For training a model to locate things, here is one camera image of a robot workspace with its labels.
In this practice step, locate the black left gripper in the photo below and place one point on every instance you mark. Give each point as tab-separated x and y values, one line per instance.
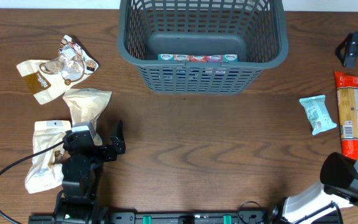
118	145

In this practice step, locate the teal snack packet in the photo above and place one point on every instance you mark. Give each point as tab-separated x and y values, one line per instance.
317	114

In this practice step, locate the spaghetti packet red ends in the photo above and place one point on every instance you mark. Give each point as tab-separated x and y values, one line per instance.
347	100

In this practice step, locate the multicolour tissue pack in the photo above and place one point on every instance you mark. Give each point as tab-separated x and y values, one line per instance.
199	58

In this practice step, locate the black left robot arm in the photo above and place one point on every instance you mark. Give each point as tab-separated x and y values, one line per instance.
77	202

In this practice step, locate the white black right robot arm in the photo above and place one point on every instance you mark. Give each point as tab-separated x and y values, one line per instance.
337	186

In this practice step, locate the plain beige paper pouch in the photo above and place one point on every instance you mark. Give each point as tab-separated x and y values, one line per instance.
86	104

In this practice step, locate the beige pouch with window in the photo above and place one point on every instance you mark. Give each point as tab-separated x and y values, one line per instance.
46	170

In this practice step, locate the Pantree cookie pouch printed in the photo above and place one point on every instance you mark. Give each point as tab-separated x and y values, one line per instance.
48	79

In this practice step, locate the grey plastic basket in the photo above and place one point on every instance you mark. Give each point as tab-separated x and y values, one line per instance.
253	30

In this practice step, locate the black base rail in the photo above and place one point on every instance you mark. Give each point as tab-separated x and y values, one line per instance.
250	216

